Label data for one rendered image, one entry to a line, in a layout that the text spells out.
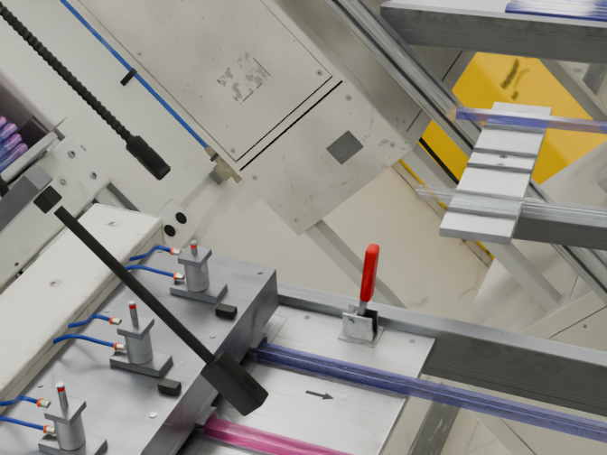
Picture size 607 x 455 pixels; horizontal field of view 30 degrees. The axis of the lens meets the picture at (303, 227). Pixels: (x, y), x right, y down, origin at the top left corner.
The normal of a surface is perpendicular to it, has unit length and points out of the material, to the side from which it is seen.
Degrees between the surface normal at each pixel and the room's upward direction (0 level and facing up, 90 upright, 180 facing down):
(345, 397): 46
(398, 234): 90
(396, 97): 90
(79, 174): 90
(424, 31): 90
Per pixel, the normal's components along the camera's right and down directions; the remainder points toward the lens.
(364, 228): 0.61, -0.47
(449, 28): -0.39, 0.52
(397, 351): -0.04, -0.83
